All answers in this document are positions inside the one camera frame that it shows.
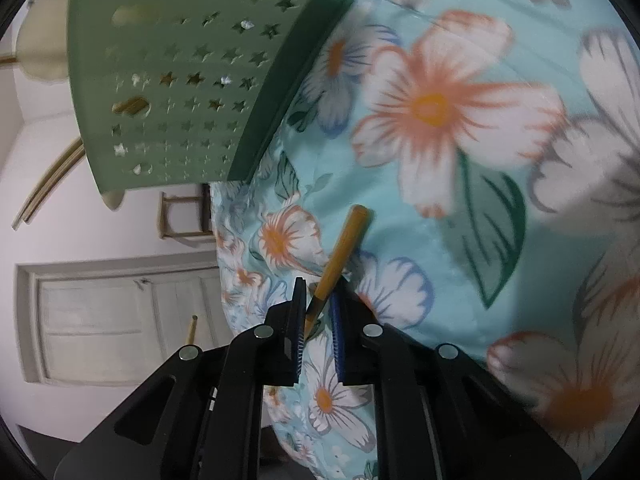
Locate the floral blue blanket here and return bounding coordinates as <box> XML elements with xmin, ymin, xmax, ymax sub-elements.
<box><xmin>207</xmin><ymin>0</ymin><xmax>640</xmax><ymax>480</ymax></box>

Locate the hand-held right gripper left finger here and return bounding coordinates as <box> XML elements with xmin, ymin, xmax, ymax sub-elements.
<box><xmin>54</xmin><ymin>277</ymin><xmax>308</xmax><ymax>480</ymax></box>

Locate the green perforated utensil holder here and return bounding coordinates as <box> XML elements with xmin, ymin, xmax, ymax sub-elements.
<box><xmin>67</xmin><ymin>0</ymin><xmax>357</xmax><ymax>196</ymax></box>

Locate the cream white cup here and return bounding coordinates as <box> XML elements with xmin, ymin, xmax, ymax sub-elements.
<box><xmin>17</xmin><ymin>0</ymin><xmax>76</xmax><ymax>81</ymax></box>

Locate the wooden stool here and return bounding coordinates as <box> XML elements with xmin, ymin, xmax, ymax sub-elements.
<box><xmin>157</xmin><ymin>182</ymin><xmax>216</xmax><ymax>248</ymax></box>

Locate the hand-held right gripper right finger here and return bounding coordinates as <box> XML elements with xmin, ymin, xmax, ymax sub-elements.
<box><xmin>327</xmin><ymin>290</ymin><xmax>583</xmax><ymax>480</ymax></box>

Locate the white panelled door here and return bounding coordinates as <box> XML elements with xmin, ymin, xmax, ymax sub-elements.
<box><xmin>15</xmin><ymin>257</ymin><xmax>236</xmax><ymax>388</ymax></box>

